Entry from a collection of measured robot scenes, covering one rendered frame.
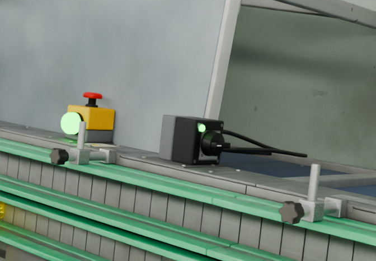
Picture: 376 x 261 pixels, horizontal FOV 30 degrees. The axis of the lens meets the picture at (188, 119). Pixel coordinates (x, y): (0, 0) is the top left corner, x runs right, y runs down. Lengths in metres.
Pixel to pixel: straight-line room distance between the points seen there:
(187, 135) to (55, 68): 0.50
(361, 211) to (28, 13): 1.01
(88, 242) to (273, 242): 0.41
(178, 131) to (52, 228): 0.35
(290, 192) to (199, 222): 0.18
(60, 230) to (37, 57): 0.46
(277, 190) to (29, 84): 0.81
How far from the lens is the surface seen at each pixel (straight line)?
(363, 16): 1.79
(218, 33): 1.29
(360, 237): 0.88
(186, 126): 1.21
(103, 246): 1.30
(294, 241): 1.03
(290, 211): 0.88
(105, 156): 1.25
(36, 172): 1.44
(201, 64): 1.30
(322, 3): 1.62
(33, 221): 1.45
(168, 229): 1.13
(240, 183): 1.08
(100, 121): 1.42
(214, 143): 1.19
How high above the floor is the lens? 1.75
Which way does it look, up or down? 49 degrees down
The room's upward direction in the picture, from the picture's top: 87 degrees counter-clockwise
